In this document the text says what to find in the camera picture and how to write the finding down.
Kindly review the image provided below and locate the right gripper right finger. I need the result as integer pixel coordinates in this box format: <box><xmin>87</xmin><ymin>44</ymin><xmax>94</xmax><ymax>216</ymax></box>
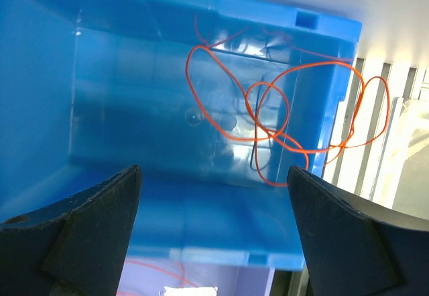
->
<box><xmin>287</xmin><ymin>166</ymin><xmax>428</xmax><ymax>295</ymax></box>

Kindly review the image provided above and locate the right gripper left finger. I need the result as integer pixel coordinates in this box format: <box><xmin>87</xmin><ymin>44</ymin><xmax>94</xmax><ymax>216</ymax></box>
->
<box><xmin>1</xmin><ymin>165</ymin><xmax>143</xmax><ymax>295</ymax></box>

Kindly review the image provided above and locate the purple translucent box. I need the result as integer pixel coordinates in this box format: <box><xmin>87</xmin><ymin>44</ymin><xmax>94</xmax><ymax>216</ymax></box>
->
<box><xmin>116</xmin><ymin>257</ymin><xmax>275</xmax><ymax>295</ymax></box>

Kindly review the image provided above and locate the blue plastic bin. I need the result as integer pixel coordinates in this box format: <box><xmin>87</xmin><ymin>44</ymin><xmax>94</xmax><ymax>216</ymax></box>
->
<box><xmin>1</xmin><ymin>0</ymin><xmax>361</xmax><ymax>270</ymax></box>

